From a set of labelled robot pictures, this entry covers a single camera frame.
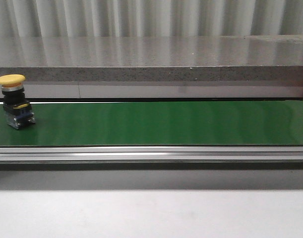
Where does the green conveyor belt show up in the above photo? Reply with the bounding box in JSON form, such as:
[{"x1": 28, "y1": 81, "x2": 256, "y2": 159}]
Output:
[{"x1": 0, "y1": 100, "x2": 303, "y2": 146}]

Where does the grey speckled stone counter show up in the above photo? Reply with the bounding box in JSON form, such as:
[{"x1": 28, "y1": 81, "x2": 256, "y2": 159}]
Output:
[{"x1": 0, "y1": 35, "x2": 303, "y2": 83}]

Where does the white pleated curtain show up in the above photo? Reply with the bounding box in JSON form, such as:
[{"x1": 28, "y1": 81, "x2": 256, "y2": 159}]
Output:
[{"x1": 0, "y1": 0, "x2": 303, "y2": 37}]

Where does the aluminium conveyor frame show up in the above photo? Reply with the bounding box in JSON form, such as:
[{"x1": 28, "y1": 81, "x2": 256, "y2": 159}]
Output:
[{"x1": 0, "y1": 146, "x2": 303, "y2": 170}]

